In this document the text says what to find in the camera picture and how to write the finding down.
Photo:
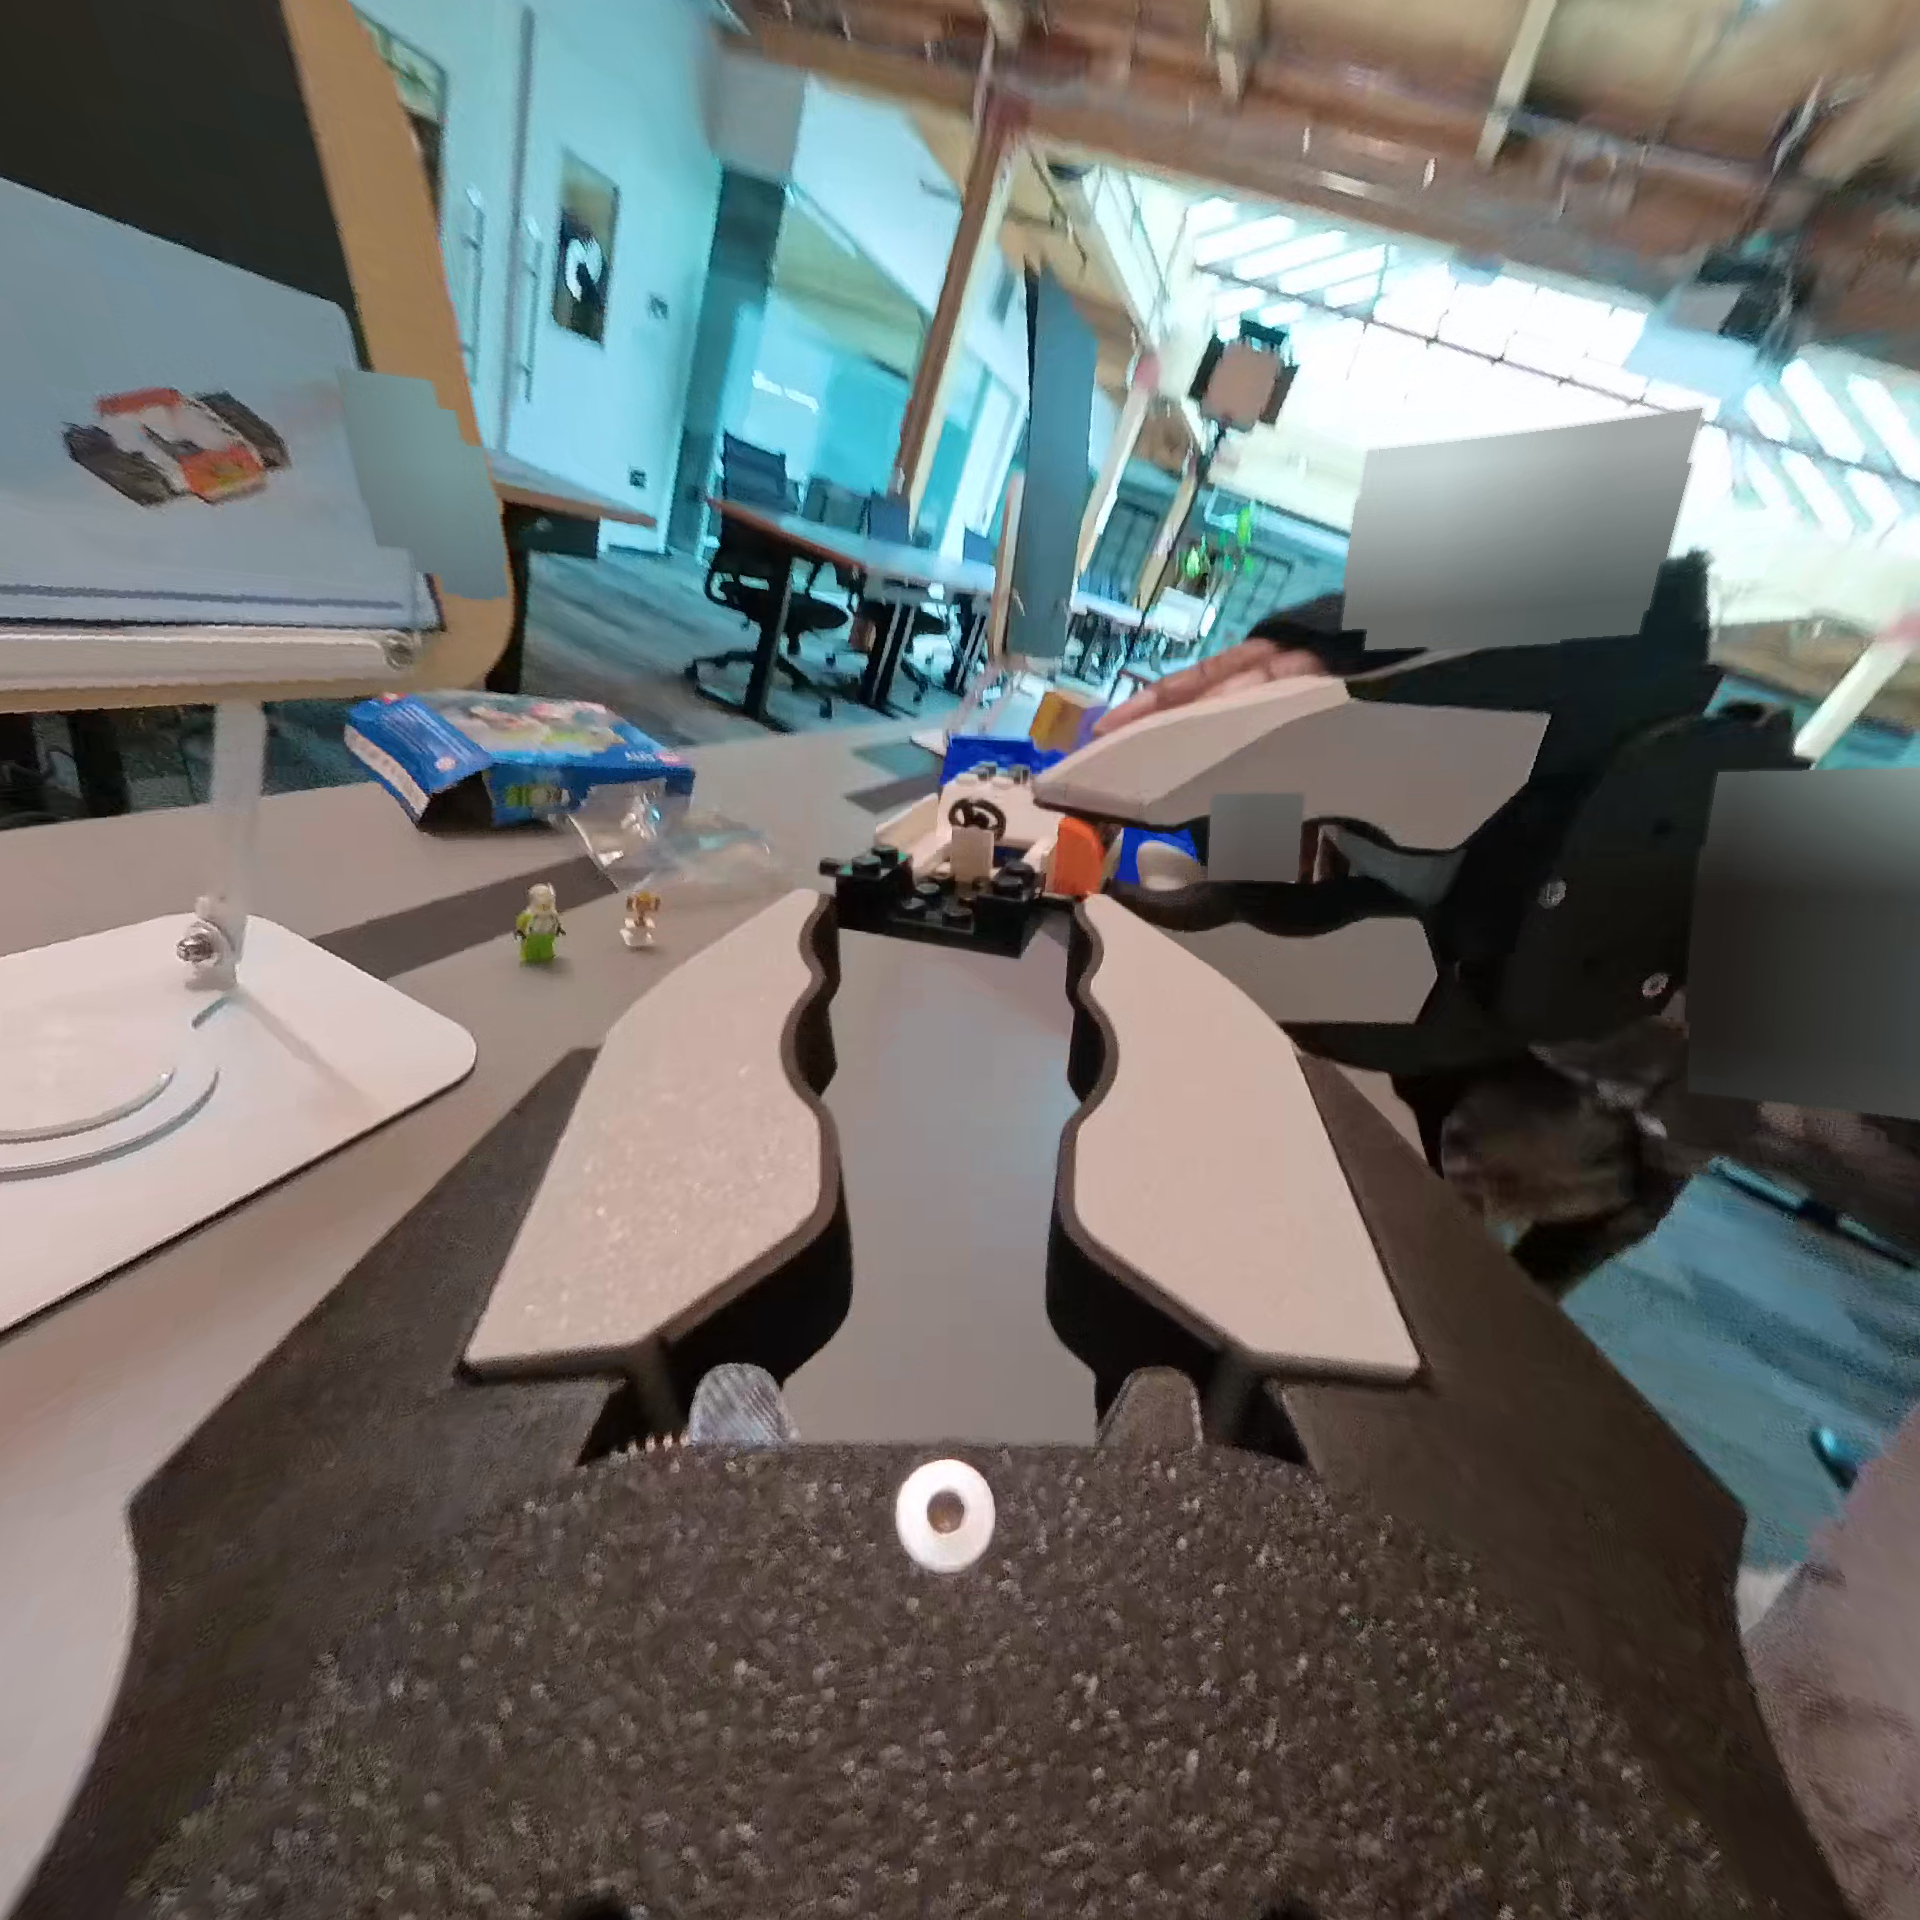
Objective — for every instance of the white book stand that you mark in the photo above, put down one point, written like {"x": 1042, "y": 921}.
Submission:
{"x": 301, "y": 1053}

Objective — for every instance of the orange long lego piece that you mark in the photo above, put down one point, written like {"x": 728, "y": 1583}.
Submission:
{"x": 1076, "y": 856}

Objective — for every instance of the blue cardboard box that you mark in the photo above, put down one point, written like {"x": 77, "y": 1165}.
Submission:
{"x": 496, "y": 751}

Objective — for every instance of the green minifigure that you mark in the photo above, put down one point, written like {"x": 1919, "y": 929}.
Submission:
{"x": 540, "y": 931}

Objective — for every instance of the wooden desk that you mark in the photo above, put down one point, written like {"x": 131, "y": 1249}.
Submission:
{"x": 871, "y": 557}
{"x": 572, "y": 496}

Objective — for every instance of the clear plastic bag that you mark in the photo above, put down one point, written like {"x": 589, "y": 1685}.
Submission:
{"x": 691, "y": 846}

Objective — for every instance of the black office chair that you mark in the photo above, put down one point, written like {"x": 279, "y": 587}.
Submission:
{"x": 767, "y": 526}

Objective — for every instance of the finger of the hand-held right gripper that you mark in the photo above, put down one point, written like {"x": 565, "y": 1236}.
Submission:
{"x": 1322, "y": 968}
{"x": 1260, "y": 751}

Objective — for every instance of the small gold trophy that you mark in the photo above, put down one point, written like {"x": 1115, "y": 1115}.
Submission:
{"x": 642, "y": 921}

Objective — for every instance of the person's right forearm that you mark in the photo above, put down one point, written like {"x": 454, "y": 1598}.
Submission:
{"x": 1563, "y": 1156}

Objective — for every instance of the instruction booklet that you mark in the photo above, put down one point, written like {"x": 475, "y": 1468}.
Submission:
{"x": 182, "y": 332}

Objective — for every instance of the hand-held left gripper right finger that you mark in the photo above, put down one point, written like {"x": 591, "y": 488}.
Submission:
{"x": 1230, "y": 1187}

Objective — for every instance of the studio light panel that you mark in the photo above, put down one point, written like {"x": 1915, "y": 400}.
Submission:
{"x": 1244, "y": 382}

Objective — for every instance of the orange white lego car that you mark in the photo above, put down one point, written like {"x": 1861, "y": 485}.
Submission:
{"x": 948, "y": 886}

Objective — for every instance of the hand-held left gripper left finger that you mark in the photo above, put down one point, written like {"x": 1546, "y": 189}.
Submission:
{"x": 661, "y": 1187}

